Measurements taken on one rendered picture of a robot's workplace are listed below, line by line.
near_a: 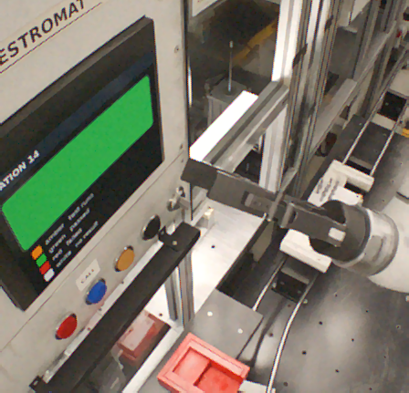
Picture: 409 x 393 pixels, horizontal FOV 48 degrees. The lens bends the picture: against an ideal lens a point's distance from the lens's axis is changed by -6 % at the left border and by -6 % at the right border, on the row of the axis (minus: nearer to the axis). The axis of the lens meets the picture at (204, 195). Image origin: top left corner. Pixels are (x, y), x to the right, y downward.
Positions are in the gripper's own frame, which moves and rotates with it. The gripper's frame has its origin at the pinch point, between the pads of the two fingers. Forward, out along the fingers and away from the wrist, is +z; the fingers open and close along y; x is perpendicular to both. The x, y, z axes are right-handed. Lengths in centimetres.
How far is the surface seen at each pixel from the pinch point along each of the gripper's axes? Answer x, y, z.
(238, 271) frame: 30, -86, -61
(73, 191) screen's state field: 5.1, 5.7, 15.8
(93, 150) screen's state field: 0.9, 5.5, 15.4
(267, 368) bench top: 46, -48, -59
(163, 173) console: 2.1, -10.8, 2.6
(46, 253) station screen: 11.5, 5.8, 16.3
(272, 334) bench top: 38, -55, -61
